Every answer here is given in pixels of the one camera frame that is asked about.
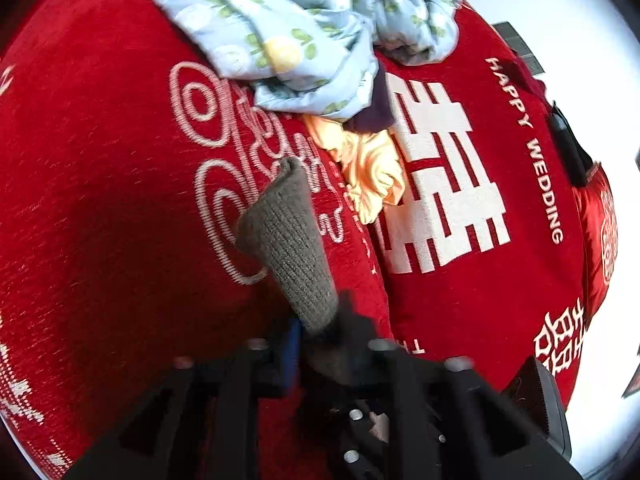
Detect red printed blanket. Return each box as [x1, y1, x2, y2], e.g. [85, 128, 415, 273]
[0, 0, 621, 480]

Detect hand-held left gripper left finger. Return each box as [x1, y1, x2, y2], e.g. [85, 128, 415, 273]
[64, 316, 305, 480]

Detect black bag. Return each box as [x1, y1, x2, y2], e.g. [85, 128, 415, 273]
[546, 102, 600, 188]

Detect grey knit sock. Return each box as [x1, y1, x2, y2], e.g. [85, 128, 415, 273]
[234, 156, 371, 386]

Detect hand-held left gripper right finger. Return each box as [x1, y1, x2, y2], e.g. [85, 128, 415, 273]
[334, 294, 583, 480]

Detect red satin pillow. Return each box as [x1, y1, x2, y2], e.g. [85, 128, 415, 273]
[572, 162, 620, 318]

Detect dark purple cloth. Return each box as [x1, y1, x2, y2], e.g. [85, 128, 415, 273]
[345, 62, 397, 135]

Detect grey flat box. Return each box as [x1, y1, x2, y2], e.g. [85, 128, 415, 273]
[492, 21, 546, 77]

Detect floral quilt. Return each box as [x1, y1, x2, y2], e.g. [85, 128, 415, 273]
[147, 0, 485, 122]

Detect black ribbed box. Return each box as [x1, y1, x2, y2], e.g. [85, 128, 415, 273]
[501, 355, 573, 461]

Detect orange satin cloth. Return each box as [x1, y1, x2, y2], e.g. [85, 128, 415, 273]
[302, 114, 408, 226]

